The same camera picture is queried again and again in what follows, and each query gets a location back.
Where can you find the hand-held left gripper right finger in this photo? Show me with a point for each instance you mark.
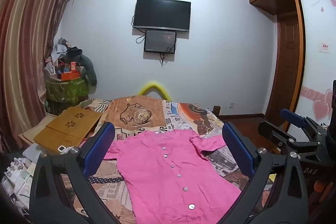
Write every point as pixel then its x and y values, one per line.
pixel 239 150

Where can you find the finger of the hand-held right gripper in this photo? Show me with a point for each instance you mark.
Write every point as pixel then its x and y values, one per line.
pixel 273 130
pixel 291 115

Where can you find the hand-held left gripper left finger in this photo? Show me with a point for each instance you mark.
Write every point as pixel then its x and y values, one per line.
pixel 102 145

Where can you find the pink button shirt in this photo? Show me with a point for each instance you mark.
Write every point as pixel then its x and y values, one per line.
pixel 162 182

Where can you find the pile of clothes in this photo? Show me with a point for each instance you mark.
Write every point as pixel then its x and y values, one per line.
pixel 59 50

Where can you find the wooden lap desk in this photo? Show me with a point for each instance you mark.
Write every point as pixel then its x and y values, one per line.
pixel 65 129

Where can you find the small white device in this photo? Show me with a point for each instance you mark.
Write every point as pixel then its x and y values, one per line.
pixel 62 149

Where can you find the yellow bed sheet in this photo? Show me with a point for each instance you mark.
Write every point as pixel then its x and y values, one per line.
pixel 271 177

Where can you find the brown wooden door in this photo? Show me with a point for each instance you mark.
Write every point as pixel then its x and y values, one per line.
pixel 286 61

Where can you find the printed blanket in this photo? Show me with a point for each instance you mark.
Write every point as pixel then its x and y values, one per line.
pixel 147 113

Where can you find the white heart-print wardrobe door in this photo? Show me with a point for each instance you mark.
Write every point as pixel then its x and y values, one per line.
pixel 315 56

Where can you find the green storage box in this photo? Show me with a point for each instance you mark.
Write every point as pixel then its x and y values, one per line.
pixel 65 90

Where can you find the cardboard sheet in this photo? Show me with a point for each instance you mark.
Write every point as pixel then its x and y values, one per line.
pixel 29 134

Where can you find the orange box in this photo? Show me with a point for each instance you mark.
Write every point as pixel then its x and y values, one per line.
pixel 70 75

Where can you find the yellow foam tube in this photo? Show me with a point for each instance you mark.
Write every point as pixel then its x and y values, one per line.
pixel 152 85

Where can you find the small red box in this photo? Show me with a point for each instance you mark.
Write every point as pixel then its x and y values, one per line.
pixel 73 66

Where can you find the pile of papers and boxes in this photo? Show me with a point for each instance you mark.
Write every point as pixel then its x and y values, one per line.
pixel 18 182

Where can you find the small black monitor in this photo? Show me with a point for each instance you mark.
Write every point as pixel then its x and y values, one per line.
pixel 160 41

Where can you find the striped curtain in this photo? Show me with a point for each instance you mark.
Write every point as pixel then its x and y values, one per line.
pixel 26 29

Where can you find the dark wooden bed post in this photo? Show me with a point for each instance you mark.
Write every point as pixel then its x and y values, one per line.
pixel 216 109

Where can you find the black wall television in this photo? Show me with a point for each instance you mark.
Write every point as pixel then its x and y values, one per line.
pixel 161 14

